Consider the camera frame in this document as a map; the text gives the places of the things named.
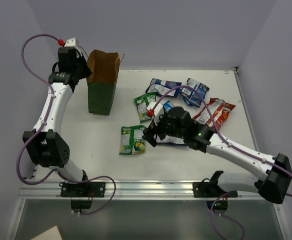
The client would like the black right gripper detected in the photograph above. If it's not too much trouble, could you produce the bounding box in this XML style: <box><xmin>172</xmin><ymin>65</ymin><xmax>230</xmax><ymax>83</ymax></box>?
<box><xmin>142</xmin><ymin>111</ymin><xmax>186</xmax><ymax>147</ymax></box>

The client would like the blue M&M's candy packet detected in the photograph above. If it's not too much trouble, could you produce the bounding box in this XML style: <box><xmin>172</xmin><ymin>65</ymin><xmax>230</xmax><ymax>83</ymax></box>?
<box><xmin>163</xmin><ymin>100</ymin><xmax>175</xmax><ymax>112</ymax></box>

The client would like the dark blue cookie packet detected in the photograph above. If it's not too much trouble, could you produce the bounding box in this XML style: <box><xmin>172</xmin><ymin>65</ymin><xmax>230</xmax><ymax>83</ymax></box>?
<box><xmin>156</xmin><ymin>135</ymin><xmax>186</xmax><ymax>146</ymax></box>

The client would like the green paper bag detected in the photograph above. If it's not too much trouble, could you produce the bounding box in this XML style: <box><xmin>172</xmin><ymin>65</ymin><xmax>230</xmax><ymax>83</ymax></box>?
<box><xmin>86</xmin><ymin>49</ymin><xmax>125</xmax><ymax>116</ymax></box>

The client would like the dark blue pretzel packet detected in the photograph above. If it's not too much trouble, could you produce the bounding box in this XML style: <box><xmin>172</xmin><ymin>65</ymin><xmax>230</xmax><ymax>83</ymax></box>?
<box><xmin>180</xmin><ymin>78</ymin><xmax>210</xmax><ymax>108</ymax></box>

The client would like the green snack packet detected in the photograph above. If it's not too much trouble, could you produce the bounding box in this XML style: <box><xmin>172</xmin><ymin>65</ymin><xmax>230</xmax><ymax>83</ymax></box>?
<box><xmin>119</xmin><ymin>125</ymin><xmax>146</xmax><ymax>155</ymax></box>
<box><xmin>134</xmin><ymin>92</ymin><xmax>156</xmax><ymax>123</ymax></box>

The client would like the dark blue snack packet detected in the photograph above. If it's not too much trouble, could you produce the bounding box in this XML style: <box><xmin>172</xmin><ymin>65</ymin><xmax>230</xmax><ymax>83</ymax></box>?
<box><xmin>145</xmin><ymin>78</ymin><xmax>182</xmax><ymax>97</ymax></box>

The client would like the red snack packet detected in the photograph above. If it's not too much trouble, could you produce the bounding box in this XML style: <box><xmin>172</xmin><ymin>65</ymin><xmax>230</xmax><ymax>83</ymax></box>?
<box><xmin>193</xmin><ymin>98</ymin><xmax>236</xmax><ymax>130</ymax></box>

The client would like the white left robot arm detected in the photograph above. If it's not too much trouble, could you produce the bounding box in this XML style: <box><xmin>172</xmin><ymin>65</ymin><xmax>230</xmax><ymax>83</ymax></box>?
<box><xmin>22</xmin><ymin>46</ymin><xmax>91</xmax><ymax>197</ymax></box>

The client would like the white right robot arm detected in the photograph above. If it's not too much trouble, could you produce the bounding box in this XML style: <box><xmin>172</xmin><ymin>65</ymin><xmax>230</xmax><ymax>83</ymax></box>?
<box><xmin>143</xmin><ymin>103</ymin><xmax>292</xmax><ymax>204</ymax></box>

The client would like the light wooden board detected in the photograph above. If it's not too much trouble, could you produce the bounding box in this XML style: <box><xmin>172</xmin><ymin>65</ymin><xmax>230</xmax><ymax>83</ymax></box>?
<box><xmin>31</xmin><ymin>226</ymin><xmax>63</xmax><ymax>240</ymax></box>

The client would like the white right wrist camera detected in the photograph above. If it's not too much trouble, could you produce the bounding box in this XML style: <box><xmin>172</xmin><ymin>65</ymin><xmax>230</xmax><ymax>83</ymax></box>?
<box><xmin>146</xmin><ymin>101</ymin><xmax>164</xmax><ymax>125</ymax></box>

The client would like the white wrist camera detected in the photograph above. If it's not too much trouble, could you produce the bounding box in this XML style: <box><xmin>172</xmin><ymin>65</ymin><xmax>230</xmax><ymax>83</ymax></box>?
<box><xmin>57</xmin><ymin>37</ymin><xmax>79</xmax><ymax>48</ymax></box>
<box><xmin>146</xmin><ymin>101</ymin><xmax>164</xmax><ymax>125</ymax></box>

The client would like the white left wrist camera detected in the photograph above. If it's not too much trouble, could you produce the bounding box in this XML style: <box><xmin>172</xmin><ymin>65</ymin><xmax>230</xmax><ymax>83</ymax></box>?
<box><xmin>57</xmin><ymin>37</ymin><xmax>79</xmax><ymax>48</ymax></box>

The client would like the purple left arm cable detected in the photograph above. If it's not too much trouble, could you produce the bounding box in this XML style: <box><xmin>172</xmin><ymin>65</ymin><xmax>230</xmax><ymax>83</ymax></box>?
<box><xmin>15</xmin><ymin>33</ymin><xmax>117</xmax><ymax>216</ymax></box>

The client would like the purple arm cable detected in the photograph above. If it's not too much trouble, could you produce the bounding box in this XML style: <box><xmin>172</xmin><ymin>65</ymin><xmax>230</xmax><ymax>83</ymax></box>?
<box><xmin>153</xmin><ymin>84</ymin><xmax>292</xmax><ymax>240</ymax></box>
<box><xmin>15</xmin><ymin>33</ymin><xmax>117</xmax><ymax>216</ymax></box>

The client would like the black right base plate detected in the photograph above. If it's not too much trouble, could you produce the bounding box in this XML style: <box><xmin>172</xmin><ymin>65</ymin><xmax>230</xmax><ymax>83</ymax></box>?
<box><xmin>192</xmin><ymin>178</ymin><xmax>226</xmax><ymax>198</ymax></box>

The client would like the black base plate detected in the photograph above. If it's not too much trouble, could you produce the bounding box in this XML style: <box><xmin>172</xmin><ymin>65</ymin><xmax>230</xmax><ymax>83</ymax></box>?
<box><xmin>192</xmin><ymin>178</ymin><xmax>226</xmax><ymax>198</ymax></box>
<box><xmin>59</xmin><ymin>181</ymin><xmax>106</xmax><ymax>198</ymax></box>

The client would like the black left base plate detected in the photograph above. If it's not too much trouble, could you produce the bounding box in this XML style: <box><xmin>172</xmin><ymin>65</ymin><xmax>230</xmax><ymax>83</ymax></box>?
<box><xmin>59</xmin><ymin>181</ymin><xmax>106</xmax><ymax>198</ymax></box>

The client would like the aluminium mounting rail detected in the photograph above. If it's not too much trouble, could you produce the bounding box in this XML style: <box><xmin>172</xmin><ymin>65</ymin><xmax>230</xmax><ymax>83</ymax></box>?
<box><xmin>19</xmin><ymin>178</ymin><xmax>264</xmax><ymax>200</ymax></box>

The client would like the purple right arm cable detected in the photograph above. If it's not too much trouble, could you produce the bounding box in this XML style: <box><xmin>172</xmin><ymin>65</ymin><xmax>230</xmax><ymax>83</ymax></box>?
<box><xmin>153</xmin><ymin>84</ymin><xmax>292</xmax><ymax>240</ymax></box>

